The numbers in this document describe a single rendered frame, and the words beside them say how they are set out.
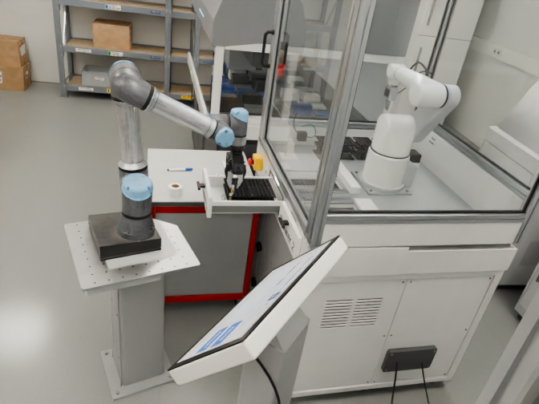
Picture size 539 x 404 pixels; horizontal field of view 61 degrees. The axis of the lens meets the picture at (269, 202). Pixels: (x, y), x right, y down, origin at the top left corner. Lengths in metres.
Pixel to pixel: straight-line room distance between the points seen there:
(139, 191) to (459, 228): 1.27
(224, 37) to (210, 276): 1.34
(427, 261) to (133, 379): 1.45
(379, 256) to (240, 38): 1.50
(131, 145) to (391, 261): 1.13
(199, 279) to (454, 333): 1.34
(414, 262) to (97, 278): 1.24
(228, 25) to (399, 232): 1.52
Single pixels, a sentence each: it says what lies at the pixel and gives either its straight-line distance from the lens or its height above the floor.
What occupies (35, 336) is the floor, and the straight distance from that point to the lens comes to 2.75.
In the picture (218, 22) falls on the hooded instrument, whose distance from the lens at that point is 2.72.
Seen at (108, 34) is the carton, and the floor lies 0.76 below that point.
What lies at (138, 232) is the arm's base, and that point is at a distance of 1.88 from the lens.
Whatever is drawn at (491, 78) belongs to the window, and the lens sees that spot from 1.75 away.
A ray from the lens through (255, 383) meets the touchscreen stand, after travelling 1.37.
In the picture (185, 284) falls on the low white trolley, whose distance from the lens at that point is 2.62.
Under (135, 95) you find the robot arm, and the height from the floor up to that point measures 1.40.
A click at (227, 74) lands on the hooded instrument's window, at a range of 2.81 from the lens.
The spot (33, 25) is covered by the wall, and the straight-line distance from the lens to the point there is 6.44.
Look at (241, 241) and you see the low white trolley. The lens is 2.48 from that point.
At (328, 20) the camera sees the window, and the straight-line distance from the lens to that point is 1.73.
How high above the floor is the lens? 1.92
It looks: 30 degrees down
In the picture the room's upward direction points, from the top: 9 degrees clockwise
